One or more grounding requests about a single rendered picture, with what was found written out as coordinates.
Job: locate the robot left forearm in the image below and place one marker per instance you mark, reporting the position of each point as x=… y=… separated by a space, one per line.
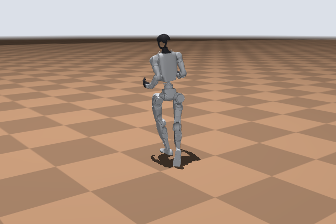
x=153 y=83

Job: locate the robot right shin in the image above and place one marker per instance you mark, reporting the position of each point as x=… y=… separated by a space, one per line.
x=177 y=138

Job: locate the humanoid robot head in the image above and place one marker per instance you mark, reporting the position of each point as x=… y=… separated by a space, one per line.
x=163 y=38

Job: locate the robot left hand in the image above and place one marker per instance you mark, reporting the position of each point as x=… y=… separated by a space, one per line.
x=145 y=82

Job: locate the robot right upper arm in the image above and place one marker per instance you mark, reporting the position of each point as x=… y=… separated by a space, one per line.
x=180 y=64

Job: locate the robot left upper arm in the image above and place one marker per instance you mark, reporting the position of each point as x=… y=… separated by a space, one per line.
x=155 y=66

